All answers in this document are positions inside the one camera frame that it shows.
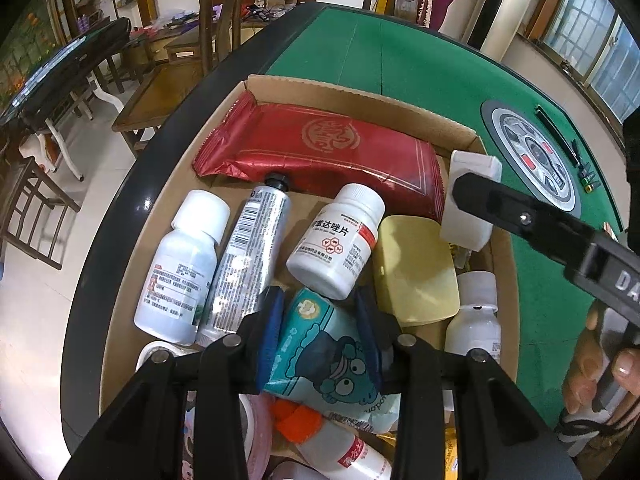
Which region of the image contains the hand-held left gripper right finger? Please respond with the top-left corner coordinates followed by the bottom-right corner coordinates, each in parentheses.
top-left (352, 290), bottom-right (583, 480)

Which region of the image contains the silver tube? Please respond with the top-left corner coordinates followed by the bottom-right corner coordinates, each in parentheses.
top-left (196, 172), bottom-right (292, 348)

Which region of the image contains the yellow snack packet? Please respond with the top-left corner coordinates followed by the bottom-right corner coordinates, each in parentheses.
top-left (380, 427), bottom-right (462, 480)

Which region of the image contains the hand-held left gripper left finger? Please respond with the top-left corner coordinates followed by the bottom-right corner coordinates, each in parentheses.
top-left (57, 285), bottom-right (286, 480)

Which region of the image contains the red foil packet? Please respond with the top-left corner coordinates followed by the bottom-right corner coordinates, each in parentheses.
top-left (192, 91), bottom-right (447, 223)

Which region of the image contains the teal cartoon tissue pack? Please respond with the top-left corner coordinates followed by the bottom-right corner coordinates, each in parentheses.
top-left (262, 287), bottom-right (401, 433)

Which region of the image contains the white bottle with orange cap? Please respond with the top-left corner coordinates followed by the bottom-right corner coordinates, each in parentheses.
top-left (272, 399), bottom-right (393, 480)

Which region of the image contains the round grey table console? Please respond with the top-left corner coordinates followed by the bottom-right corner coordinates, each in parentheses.
top-left (480, 100), bottom-right (583, 218)

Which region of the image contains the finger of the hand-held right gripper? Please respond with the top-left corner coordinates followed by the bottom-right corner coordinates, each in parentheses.
top-left (451, 171), bottom-right (598, 272)

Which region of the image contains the flower wall picture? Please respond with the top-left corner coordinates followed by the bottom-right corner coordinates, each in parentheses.
top-left (0, 0), bottom-right (68, 111)

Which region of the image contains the black glass side table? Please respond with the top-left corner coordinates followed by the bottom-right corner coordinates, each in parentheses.
top-left (0, 17), bottom-right (132, 181)

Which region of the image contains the barred window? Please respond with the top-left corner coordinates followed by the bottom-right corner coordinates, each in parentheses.
top-left (520, 0), bottom-right (640, 121)

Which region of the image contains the dark wooden armchair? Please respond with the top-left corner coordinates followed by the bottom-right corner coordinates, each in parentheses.
top-left (196, 0), bottom-right (321, 78)

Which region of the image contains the person's right hand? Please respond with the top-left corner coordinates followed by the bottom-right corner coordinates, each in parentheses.
top-left (561, 302), bottom-right (640, 413)

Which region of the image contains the pink transparent pouch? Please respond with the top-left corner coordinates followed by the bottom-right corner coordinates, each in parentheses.
top-left (135, 340), bottom-right (273, 480)

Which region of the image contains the white plastic bottle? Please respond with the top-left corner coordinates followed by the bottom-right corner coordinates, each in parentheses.
top-left (440, 150), bottom-right (503, 252)

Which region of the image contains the white pill bottle red label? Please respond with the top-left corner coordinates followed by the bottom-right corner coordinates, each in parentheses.
top-left (286, 183), bottom-right (386, 300)

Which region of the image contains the cardboard box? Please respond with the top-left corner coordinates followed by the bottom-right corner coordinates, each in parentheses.
top-left (97, 74), bottom-right (516, 480)

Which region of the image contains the small white barcode bottle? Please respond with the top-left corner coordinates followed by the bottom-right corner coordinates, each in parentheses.
top-left (444, 270), bottom-right (502, 368)

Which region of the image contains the yellow case with gold clasp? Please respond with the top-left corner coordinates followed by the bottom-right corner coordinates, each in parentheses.
top-left (376, 215), bottom-right (473, 328)

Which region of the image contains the wooden low table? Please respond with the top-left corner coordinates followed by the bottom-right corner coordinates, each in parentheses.
top-left (112, 62), bottom-right (203, 158)

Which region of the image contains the dark slatted wooden chair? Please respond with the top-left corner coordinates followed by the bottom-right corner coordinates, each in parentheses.
top-left (0, 157), bottom-right (82, 271)

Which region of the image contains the white bottle with text label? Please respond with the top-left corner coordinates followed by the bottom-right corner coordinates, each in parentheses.
top-left (134, 190), bottom-right (231, 347)

